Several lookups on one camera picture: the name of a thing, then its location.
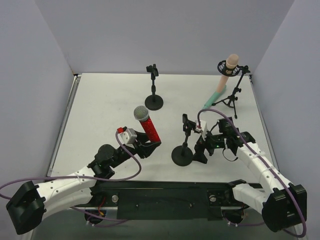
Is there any black tripod shock-mount stand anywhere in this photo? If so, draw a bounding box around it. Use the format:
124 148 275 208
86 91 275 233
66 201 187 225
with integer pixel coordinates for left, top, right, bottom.
211 58 251 120

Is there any black round-base rear stand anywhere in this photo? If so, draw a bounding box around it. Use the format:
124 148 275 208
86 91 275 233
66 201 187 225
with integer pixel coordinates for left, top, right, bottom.
144 64 164 111

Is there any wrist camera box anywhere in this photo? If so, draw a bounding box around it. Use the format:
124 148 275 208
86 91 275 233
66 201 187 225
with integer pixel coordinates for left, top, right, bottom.
117 127 138 145
193 119 208 139

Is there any red glitter microphone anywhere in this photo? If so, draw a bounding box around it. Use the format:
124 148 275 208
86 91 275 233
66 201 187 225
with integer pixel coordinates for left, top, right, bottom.
133 105 161 142

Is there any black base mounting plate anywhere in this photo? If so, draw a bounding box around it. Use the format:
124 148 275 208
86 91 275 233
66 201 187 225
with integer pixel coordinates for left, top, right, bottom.
84 181 248 221

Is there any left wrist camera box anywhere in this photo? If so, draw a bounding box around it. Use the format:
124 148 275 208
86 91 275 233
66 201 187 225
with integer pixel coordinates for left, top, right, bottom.
117 127 138 145

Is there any mint green microphone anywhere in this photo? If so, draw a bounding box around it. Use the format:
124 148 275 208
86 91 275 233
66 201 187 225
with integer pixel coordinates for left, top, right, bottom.
202 85 227 109

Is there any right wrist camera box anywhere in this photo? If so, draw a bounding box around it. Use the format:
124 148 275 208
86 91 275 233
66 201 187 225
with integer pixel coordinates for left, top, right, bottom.
193 119 208 139

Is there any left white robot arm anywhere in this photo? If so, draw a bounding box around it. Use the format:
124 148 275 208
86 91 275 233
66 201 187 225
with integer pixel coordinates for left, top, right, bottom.
6 127 161 235

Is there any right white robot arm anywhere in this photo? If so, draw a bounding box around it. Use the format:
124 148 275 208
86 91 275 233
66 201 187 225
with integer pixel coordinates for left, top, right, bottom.
194 118 307 232

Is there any black round-base clip stand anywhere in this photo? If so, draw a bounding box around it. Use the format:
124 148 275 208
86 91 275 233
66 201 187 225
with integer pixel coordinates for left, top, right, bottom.
171 113 196 167

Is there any pink microphone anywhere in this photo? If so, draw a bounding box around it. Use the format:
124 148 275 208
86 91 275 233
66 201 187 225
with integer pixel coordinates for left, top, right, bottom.
216 54 239 93

